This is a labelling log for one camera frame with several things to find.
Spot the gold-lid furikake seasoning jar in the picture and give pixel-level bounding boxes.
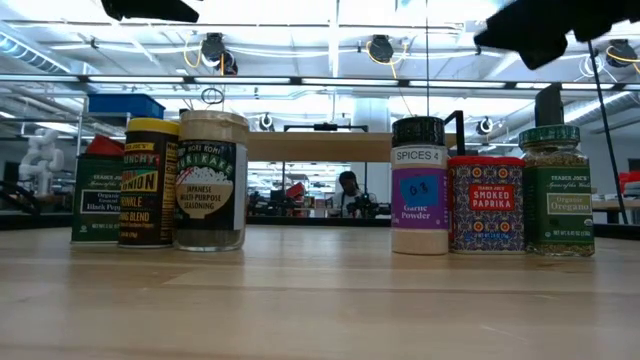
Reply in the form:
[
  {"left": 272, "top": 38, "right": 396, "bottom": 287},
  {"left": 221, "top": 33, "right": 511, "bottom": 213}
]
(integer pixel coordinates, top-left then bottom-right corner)
[{"left": 174, "top": 109, "right": 250, "bottom": 253}]

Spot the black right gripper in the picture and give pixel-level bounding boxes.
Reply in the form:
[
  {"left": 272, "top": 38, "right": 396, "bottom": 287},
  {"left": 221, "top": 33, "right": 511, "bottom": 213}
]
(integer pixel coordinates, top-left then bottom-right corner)
[{"left": 472, "top": 0, "right": 640, "bottom": 71}]

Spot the yellow-lid crunchy onion jar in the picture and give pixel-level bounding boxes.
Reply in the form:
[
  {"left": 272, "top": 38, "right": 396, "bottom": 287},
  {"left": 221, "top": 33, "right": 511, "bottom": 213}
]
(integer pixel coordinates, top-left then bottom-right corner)
[{"left": 118, "top": 117, "right": 180, "bottom": 250}]

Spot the red-lid smoked paprika tin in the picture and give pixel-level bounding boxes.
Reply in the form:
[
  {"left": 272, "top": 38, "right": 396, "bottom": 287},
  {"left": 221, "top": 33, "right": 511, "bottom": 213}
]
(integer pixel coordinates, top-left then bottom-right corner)
[{"left": 447, "top": 155, "right": 526, "bottom": 255}]

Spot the blue plastic storage bin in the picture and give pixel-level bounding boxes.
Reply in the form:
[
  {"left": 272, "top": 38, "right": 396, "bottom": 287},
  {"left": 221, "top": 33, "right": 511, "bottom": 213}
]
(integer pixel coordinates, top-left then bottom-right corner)
[{"left": 87, "top": 93, "right": 166, "bottom": 125}]

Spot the black diagonal frame strut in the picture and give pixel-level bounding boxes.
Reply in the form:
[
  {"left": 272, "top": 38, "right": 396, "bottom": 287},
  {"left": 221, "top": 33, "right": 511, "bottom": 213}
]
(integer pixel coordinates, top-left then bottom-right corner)
[{"left": 587, "top": 39, "right": 629, "bottom": 211}]

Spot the black-lid garlic powder bottle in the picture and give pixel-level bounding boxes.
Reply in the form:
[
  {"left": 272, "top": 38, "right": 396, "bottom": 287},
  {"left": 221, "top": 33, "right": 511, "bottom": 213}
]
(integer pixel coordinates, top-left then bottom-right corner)
[{"left": 389, "top": 115, "right": 450, "bottom": 256}]

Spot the wooden side desk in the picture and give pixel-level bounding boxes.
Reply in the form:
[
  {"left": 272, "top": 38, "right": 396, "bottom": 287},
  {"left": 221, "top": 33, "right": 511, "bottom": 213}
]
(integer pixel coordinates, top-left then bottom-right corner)
[{"left": 592, "top": 197, "right": 640, "bottom": 224}]

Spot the silver metal storage rack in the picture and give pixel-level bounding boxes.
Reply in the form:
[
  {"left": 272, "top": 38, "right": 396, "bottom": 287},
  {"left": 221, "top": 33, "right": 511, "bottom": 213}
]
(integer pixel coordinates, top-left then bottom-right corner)
[{"left": 54, "top": 94, "right": 132, "bottom": 215}]

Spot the red plastic storage bin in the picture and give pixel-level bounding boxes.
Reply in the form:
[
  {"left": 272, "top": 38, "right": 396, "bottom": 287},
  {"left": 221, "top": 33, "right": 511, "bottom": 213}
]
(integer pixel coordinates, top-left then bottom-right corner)
[{"left": 85, "top": 133, "right": 126, "bottom": 157}]

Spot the black upright panel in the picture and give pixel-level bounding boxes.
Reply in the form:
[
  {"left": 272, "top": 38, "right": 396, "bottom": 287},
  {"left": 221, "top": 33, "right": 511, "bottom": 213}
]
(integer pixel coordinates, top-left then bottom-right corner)
[{"left": 533, "top": 82, "right": 566, "bottom": 129}]

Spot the green-lid oregano glass jar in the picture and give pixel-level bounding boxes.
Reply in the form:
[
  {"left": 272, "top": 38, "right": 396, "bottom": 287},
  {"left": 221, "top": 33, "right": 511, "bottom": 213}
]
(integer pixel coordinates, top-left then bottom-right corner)
[{"left": 518, "top": 124, "right": 596, "bottom": 258}]

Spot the black ceiling cable reel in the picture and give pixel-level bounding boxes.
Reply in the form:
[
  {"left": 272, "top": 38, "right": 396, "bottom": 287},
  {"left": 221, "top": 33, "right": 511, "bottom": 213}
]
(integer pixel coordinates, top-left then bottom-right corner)
[
  {"left": 604, "top": 38, "right": 640, "bottom": 69},
  {"left": 200, "top": 32, "right": 239, "bottom": 76},
  {"left": 367, "top": 33, "right": 396, "bottom": 65}
]

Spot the person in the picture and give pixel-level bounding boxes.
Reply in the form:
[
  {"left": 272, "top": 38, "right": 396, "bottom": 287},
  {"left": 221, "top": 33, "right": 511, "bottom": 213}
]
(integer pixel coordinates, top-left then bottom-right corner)
[{"left": 332, "top": 170, "right": 380, "bottom": 219}]

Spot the wooden shelf black metal frame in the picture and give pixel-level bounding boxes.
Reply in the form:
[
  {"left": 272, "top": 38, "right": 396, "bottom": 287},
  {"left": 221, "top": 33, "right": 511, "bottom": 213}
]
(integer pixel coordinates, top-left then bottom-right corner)
[{"left": 247, "top": 109, "right": 469, "bottom": 164}]

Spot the dark green black pepper tin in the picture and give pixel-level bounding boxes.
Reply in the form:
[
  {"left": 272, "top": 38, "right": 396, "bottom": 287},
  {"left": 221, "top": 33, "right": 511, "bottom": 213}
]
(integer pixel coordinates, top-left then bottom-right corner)
[{"left": 70, "top": 152, "right": 126, "bottom": 245}]

